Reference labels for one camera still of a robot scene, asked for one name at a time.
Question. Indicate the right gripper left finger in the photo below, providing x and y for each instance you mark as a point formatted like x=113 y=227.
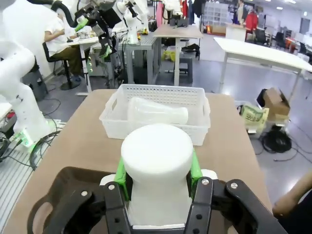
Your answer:
x=114 y=209

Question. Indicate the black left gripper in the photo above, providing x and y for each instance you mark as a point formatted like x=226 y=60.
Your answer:
x=109 y=17

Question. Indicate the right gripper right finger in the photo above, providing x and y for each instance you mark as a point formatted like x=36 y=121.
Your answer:
x=214 y=207

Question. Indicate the white opaque plastic flask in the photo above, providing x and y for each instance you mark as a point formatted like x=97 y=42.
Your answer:
x=156 y=151

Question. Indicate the person's right forearm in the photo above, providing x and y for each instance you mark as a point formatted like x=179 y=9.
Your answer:
x=290 y=195

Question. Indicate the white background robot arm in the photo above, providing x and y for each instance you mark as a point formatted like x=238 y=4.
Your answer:
x=132 y=24

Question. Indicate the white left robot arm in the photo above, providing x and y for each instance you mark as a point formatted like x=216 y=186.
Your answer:
x=22 y=109

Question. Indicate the white office desk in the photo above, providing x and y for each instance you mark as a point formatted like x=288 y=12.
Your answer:
x=85 y=42

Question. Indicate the seated person in white shirt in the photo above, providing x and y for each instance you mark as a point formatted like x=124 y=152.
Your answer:
x=56 y=41

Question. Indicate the grey metal table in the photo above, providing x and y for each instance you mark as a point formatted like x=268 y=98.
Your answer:
x=143 y=46

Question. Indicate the dark brown plastic tray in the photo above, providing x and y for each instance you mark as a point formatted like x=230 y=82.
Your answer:
x=73 y=178

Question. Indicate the dark grey stool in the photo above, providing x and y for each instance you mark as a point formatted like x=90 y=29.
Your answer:
x=35 y=85

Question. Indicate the yellow plastic bag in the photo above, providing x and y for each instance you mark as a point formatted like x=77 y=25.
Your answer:
x=168 y=55

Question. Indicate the white perforated plastic basket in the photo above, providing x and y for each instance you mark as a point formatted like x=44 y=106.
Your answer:
x=156 y=93

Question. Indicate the wooden top table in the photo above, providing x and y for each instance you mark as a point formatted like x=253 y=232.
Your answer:
x=178 y=31

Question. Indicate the person's black sweater torso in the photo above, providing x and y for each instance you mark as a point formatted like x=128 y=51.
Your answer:
x=299 y=219

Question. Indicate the grey step stool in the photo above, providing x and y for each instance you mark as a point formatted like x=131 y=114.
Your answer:
x=185 y=69

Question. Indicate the yellow green printed bag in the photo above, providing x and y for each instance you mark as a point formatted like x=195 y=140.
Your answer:
x=254 y=117

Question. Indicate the brown cardboard box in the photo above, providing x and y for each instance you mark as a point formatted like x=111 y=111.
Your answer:
x=275 y=102

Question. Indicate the person in red jacket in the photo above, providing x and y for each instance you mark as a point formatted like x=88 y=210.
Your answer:
x=251 y=23

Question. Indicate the long white table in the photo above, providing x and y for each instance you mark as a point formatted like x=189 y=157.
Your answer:
x=256 y=52

